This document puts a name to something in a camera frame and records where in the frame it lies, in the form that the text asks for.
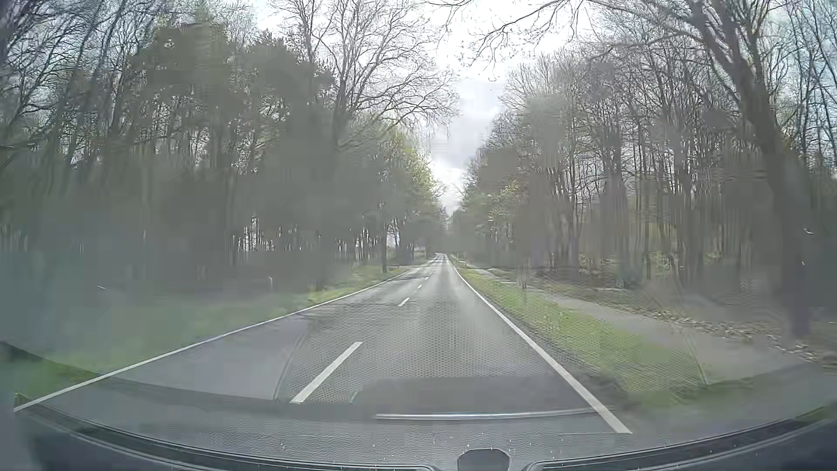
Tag grey cycle path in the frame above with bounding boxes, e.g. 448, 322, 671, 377
467, 265, 805, 383

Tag grass verge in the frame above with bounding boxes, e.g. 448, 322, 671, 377
451, 260, 707, 393
0, 262, 419, 401

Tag car's own bonnet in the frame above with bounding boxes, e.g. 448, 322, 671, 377
0, 340, 837, 471

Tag wood of trees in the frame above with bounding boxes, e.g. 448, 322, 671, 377
0, 0, 459, 295
448, 0, 837, 341

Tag road markings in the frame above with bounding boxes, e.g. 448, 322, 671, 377
14, 255, 633, 434

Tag grey asphalt road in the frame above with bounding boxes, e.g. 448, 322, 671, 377
14, 254, 632, 434

